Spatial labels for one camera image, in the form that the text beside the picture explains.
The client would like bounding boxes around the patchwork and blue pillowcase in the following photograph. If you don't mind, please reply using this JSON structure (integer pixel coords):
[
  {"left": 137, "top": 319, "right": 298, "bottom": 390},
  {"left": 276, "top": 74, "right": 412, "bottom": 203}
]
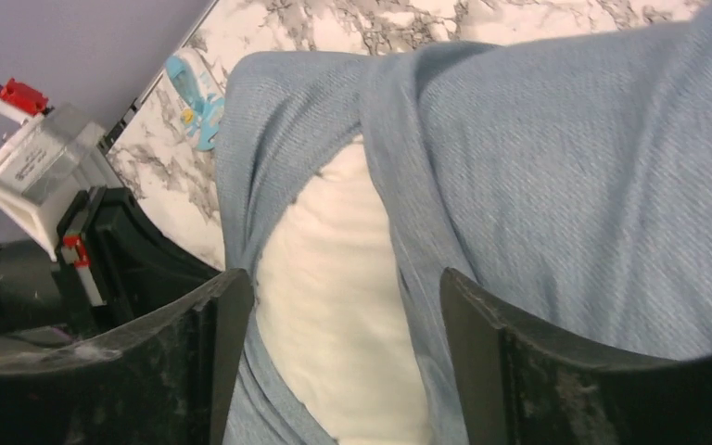
[{"left": 214, "top": 2, "right": 712, "bottom": 444}]

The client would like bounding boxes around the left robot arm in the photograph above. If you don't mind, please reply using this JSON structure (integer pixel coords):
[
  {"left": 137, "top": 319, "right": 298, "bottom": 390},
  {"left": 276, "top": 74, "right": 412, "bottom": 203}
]
[{"left": 0, "top": 187, "right": 217, "bottom": 338}]

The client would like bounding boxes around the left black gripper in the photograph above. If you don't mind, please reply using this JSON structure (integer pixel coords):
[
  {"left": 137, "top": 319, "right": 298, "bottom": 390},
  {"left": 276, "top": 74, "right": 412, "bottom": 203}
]
[{"left": 55, "top": 186, "right": 217, "bottom": 338}]

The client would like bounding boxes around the blue packaged toothbrush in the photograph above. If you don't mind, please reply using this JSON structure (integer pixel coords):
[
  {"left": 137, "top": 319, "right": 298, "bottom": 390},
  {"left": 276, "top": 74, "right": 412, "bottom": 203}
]
[{"left": 163, "top": 47, "right": 224, "bottom": 152}]

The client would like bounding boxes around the white pillow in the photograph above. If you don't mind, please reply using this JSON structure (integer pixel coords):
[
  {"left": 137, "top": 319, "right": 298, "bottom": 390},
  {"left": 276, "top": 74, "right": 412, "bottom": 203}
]
[{"left": 255, "top": 137, "right": 432, "bottom": 444}]

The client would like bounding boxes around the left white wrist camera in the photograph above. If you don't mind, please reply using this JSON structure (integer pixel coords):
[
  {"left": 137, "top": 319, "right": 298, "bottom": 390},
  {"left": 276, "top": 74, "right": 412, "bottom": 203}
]
[{"left": 0, "top": 104, "right": 122, "bottom": 261}]

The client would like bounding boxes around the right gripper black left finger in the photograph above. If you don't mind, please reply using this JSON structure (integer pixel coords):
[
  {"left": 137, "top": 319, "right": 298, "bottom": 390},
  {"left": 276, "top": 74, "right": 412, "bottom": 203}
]
[{"left": 0, "top": 269, "right": 254, "bottom": 444}]

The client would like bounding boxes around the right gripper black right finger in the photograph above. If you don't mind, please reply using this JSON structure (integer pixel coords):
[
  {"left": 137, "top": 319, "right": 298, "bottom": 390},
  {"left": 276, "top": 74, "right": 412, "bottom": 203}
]
[{"left": 440, "top": 269, "right": 712, "bottom": 444}]

